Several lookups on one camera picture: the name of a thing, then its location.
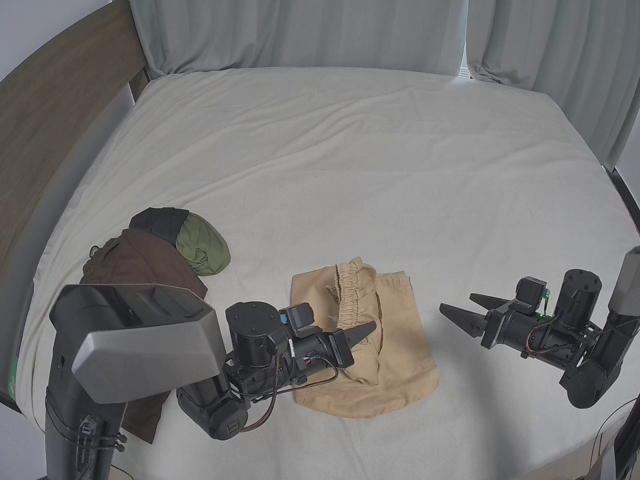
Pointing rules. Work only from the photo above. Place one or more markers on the green printed bag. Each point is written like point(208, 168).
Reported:
point(12, 378)

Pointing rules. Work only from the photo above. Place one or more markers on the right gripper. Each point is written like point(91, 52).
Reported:
point(510, 330)

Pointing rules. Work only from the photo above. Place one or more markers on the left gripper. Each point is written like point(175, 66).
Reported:
point(320, 350)

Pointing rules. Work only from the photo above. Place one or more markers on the tan shorts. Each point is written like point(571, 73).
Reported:
point(400, 348)

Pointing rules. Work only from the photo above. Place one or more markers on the wide pale green curtain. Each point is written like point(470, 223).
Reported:
point(300, 18)

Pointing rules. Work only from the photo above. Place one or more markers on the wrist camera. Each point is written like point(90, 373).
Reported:
point(530, 290)
point(300, 318)

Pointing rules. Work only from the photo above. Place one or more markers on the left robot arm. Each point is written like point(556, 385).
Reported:
point(140, 338)

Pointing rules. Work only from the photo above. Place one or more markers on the brown garment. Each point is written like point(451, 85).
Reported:
point(145, 263)

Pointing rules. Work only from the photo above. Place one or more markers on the bed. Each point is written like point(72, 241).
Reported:
point(350, 143)

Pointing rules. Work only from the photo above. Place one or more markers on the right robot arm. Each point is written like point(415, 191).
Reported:
point(590, 368)

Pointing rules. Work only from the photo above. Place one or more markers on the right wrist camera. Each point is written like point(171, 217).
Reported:
point(530, 290)

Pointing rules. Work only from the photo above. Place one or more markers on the black garment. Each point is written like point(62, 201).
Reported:
point(155, 223)

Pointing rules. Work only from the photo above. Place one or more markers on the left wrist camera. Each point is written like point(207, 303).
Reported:
point(300, 318)

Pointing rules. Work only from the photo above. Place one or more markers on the green garment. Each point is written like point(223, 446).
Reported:
point(202, 248)

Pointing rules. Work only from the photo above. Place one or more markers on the narrow pale green curtain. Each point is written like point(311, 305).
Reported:
point(550, 28)

